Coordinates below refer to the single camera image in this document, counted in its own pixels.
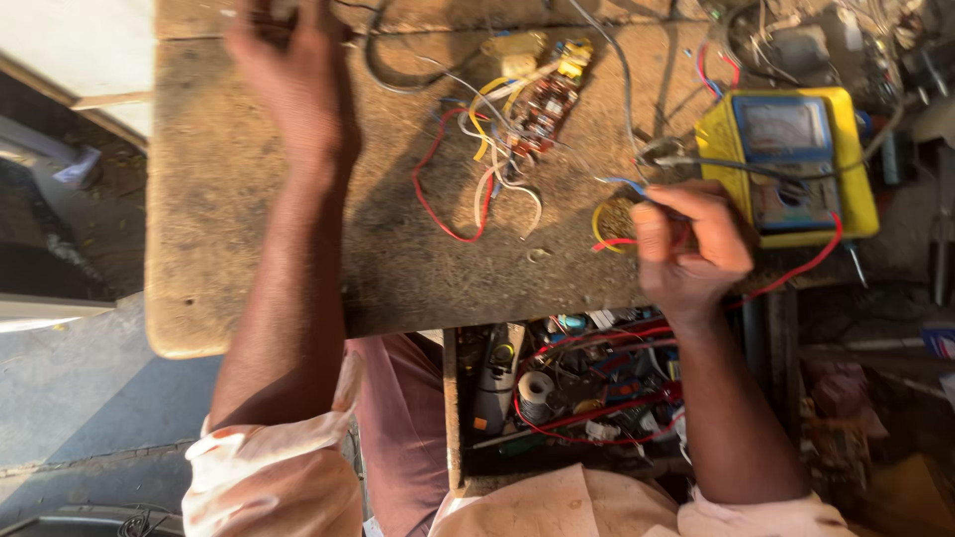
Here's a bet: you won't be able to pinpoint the heap of electronic parts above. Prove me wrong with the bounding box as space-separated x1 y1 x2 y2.
697 0 955 143

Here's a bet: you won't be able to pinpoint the red multimeter probe lead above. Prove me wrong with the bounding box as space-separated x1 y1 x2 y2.
725 212 845 312

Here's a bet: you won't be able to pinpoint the open drawer of tools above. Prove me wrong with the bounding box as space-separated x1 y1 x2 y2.
443 304 691 496

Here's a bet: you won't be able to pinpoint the wooden workbench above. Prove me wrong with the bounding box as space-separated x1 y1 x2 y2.
144 0 881 360

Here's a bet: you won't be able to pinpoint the grey solder spool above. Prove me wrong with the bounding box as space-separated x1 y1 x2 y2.
516 370 556 425

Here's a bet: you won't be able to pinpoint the person's left hand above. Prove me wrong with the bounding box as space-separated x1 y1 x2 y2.
223 0 356 174

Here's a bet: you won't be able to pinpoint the person's mauve trousers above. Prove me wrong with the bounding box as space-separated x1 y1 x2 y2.
345 333 453 537

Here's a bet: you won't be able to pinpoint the round yellow-rimmed flux tin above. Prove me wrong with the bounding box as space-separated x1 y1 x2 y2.
591 195 641 255

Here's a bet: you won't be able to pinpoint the brown circuit board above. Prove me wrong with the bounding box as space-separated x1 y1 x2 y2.
504 37 595 159

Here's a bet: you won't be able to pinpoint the red looped wire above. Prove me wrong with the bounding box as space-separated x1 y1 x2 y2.
411 107 498 244

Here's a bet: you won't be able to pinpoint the cream plastic component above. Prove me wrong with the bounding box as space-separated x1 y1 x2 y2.
479 31 549 80

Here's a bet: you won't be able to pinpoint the crumpled white paper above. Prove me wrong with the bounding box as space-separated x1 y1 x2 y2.
51 144 103 189

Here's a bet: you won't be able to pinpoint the grey thin cable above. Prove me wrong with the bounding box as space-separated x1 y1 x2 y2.
567 0 644 164

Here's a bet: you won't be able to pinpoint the person's right hand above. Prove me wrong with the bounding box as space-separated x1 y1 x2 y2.
630 179 755 323

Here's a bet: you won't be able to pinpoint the person's pale pink shirt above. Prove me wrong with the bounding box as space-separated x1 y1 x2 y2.
181 351 855 537

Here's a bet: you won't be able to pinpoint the black multimeter probe lead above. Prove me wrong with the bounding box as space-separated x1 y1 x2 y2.
638 136 907 184

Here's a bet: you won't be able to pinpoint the black thick cable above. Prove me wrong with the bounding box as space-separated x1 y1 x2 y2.
363 0 482 95

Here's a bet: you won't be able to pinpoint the yellow analog multimeter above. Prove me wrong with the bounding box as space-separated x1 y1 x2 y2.
694 87 880 249

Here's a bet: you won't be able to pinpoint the white panel board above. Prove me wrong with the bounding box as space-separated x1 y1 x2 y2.
0 0 155 154

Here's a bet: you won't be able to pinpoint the yellow flat wire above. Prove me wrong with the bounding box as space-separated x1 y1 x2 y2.
468 75 532 163

